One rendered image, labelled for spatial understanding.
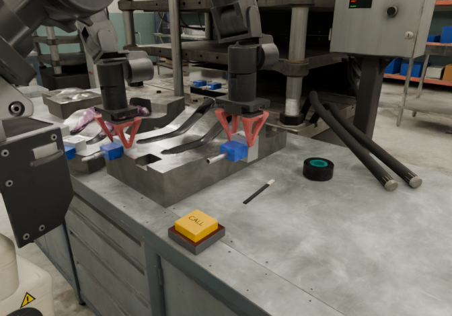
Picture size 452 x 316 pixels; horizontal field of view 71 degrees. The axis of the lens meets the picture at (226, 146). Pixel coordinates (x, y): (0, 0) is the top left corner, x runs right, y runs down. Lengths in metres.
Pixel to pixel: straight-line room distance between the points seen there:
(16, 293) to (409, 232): 0.71
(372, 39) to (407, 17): 0.12
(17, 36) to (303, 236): 0.56
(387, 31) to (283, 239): 0.87
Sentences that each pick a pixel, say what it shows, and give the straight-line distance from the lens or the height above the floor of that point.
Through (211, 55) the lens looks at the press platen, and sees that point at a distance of 1.66.
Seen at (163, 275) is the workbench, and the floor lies 0.60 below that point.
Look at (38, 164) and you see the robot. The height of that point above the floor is 1.00.
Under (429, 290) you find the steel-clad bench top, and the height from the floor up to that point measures 0.80.
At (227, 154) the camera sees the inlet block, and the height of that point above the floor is 0.93.
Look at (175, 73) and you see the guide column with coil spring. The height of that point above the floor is 0.91.
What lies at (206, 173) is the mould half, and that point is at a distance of 0.80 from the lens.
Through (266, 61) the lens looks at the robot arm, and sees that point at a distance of 0.69.
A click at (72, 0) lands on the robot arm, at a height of 1.22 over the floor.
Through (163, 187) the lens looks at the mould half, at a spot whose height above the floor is 0.85.
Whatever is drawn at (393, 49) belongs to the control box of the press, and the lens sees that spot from 1.29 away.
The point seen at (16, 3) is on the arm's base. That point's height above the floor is 1.21.
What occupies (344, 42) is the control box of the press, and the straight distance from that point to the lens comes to 1.34.
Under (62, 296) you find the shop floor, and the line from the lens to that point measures 1.80.
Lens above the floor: 1.20
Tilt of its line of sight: 22 degrees down
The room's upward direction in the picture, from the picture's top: straight up
